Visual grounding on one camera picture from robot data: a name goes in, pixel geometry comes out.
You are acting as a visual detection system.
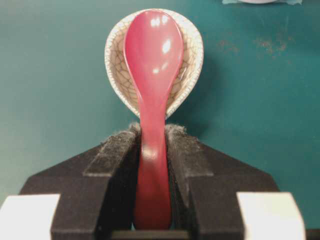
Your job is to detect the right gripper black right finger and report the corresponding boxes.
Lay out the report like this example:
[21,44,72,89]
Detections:
[163,123,312,240]

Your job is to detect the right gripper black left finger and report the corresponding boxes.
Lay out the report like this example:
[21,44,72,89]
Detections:
[0,122,141,240]

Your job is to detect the crackle-glazed spoon rest dish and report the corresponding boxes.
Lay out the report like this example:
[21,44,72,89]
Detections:
[104,9,204,119]

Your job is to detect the pink ceramic soup spoon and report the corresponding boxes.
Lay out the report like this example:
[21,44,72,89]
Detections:
[124,10,184,230]

